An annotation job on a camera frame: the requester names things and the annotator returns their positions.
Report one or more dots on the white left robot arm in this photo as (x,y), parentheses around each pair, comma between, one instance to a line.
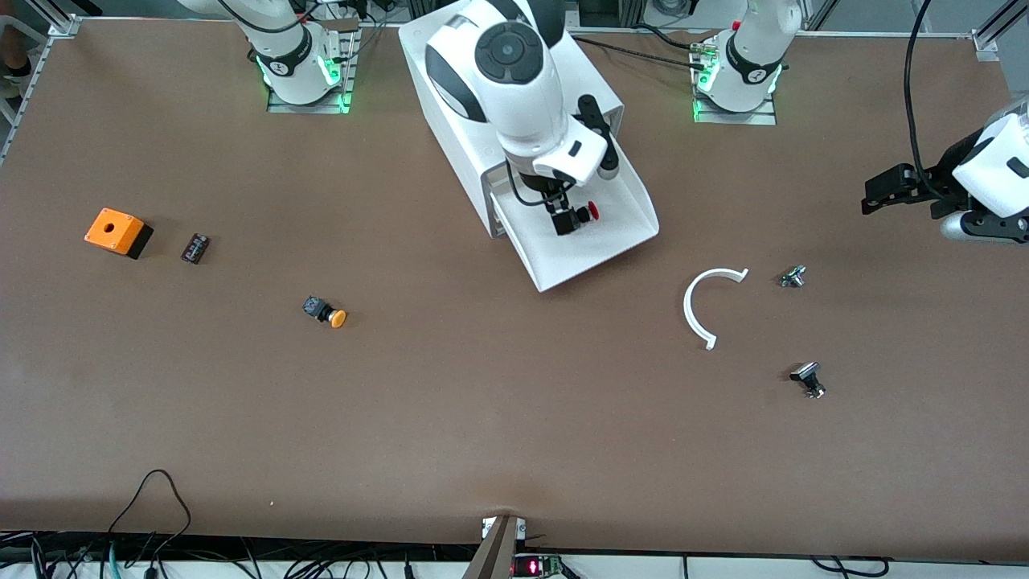
(752,64)

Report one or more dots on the aluminium frame profile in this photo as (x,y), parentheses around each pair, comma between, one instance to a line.
(993,36)
(60,24)

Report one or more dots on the red cap push button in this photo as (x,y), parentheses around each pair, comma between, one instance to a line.
(594,211)

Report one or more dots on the small device red display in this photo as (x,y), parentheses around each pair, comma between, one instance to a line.
(534,567)

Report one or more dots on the white curved plastic arc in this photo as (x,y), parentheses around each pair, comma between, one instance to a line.
(688,310)

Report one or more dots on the dark cylindrical capacitor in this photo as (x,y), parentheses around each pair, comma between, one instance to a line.
(195,248)

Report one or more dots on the black silver switch part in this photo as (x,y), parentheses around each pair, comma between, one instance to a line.
(804,372)

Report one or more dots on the person foot with sneaker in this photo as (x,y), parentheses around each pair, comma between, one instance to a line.
(14,72)

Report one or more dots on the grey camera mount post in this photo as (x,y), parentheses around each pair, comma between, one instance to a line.
(494,555)

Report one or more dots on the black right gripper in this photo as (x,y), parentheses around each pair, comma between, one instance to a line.
(554,199)

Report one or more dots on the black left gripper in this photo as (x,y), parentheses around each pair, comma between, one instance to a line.
(945,182)

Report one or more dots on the small green metal part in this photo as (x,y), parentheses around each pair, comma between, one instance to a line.
(793,277)

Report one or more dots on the white grey drawer cabinet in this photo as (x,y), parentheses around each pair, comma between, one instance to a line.
(450,153)

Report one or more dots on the orange cap push button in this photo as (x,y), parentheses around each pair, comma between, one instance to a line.
(338,318)

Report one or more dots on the orange black button enclosure box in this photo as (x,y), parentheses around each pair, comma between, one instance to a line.
(112,229)

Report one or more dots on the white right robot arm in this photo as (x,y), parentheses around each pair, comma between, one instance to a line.
(514,80)

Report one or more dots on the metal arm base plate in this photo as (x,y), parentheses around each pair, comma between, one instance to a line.
(735,118)
(350,72)

